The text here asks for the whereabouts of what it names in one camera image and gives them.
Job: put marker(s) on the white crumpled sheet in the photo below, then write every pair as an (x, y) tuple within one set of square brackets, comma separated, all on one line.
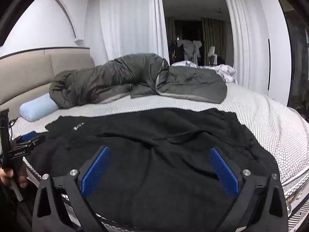
[(224, 71)]

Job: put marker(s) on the person's left hand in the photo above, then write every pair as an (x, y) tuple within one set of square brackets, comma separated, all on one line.
[(7, 177)]

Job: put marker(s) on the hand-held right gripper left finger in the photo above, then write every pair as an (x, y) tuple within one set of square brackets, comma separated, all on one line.
[(96, 169)]

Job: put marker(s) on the white wardrobe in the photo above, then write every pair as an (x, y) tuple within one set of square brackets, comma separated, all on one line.
[(270, 17)]

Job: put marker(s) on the dark glass cabinet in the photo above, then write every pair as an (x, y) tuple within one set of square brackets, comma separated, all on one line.
[(298, 65)]

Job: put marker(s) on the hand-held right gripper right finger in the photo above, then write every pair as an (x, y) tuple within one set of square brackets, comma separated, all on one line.
[(223, 171)]

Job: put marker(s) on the black pants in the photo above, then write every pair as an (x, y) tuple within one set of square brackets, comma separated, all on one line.
[(157, 174)]

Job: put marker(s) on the olive curtain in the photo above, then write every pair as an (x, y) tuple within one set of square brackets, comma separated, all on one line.
[(217, 36)]

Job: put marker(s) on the beige padded headboard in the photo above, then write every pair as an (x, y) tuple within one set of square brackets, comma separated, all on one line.
[(24, 75)]

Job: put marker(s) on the white chair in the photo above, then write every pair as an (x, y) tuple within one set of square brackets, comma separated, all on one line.
[(212, 53)]

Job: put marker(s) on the hanging grey clothes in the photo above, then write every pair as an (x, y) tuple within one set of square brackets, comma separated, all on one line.
[(190, 48)]

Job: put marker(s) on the white honeycomb mattress bed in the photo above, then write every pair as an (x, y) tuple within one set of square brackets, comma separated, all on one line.
[(253, 106)]

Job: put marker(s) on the light blue bolster pillow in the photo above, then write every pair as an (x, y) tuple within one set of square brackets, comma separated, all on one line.
[(36, 108)]

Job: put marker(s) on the grey duvet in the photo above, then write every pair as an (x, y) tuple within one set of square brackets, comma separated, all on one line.
[(108, 77)]

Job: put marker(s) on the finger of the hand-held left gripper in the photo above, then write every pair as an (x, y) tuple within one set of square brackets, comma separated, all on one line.
[(28, 135), (36, 140)]

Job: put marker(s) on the white curtain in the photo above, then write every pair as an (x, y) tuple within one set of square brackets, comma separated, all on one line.
[(125, 17), (237, 29)]

